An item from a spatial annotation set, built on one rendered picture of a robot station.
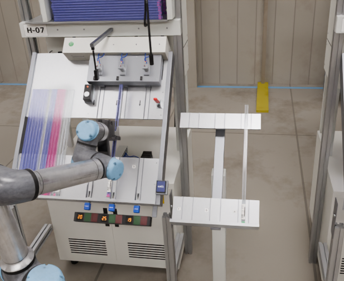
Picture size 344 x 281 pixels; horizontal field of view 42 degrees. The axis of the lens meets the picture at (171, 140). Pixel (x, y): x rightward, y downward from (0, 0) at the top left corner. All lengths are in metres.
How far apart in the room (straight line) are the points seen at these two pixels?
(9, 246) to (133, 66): 0.96
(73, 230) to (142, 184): 0.74
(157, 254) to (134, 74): 1.01
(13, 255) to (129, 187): 0.60
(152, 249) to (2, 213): 1.17
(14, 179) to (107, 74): 0.89
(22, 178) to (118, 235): 1.22
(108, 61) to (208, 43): 3.15
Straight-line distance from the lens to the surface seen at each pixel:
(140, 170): 1.94
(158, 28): 2.08
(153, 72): 2.01
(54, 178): 1.39
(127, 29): 2.11
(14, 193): 1.32
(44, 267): 1.59
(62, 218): 2.52
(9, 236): 1.53
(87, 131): 1.60
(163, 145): 1.93
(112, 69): 2.07
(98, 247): 2.57
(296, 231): 2.93
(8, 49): 6.00
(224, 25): 5.09
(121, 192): 1.94
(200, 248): 2.75
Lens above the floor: 1.80
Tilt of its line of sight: 27 degrees down
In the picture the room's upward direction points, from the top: 4 degrees counter-clockwise
